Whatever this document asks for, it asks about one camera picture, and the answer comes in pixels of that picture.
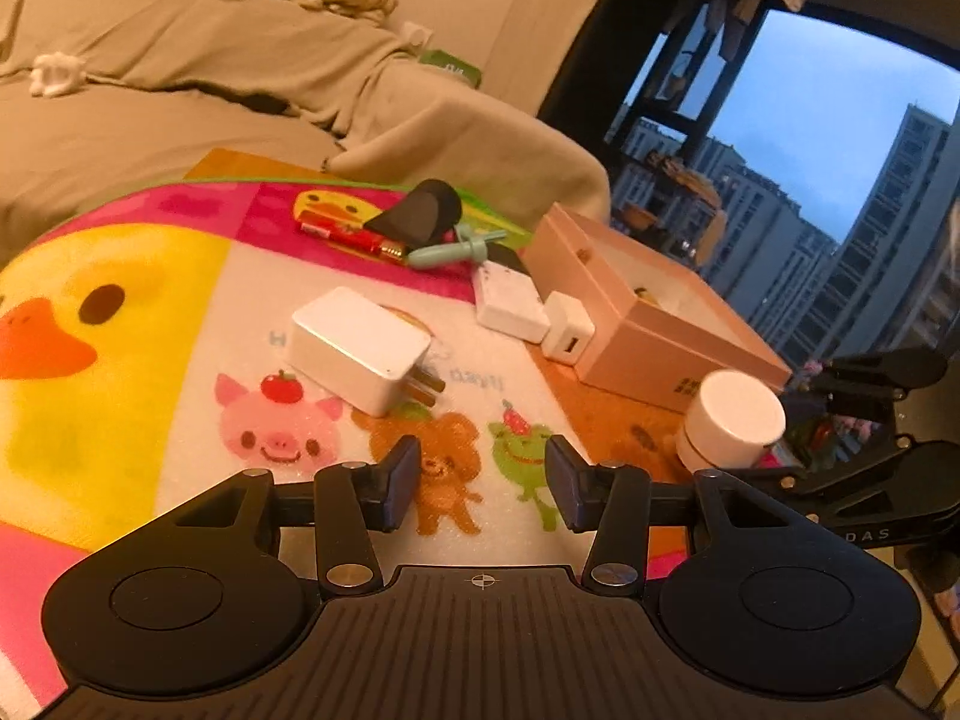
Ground black curved plastic holder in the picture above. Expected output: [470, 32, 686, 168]
[364, 179, 462, 249]

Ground white wall socket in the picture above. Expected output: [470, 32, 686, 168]
[397, 20, 434, 55]

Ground small white plush toy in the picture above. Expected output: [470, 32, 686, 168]
[29, 52, 86, 99]

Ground red lighter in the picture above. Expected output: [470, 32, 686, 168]
[296, 211, 405, 262]

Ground black metal balcony shelf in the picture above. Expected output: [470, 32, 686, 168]
[604, 4, 775, 266]

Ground beige covered sofa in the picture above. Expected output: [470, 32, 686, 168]
[2, 0, 612, 257]

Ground pink cardboard gift box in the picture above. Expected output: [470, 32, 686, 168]
[521, 206, 791, 413]

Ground green digital clock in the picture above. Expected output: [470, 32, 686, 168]
[418, 49, 482, 89]

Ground teal plastic tool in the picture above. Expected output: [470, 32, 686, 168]
[405, 223, 508, 270]

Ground colourful cartoon play mat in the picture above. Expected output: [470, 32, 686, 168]
[0, 177, 752, 720]

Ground white round cream jar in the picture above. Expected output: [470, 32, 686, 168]
[675, 369, 786, 472]

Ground large white power adapter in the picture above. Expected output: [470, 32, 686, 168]
[286, 286, 446, 418]

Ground white square box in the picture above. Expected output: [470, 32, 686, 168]
[472, 262, 550, 344]

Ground small white usb charger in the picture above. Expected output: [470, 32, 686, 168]
[540, 291, 596, 366]

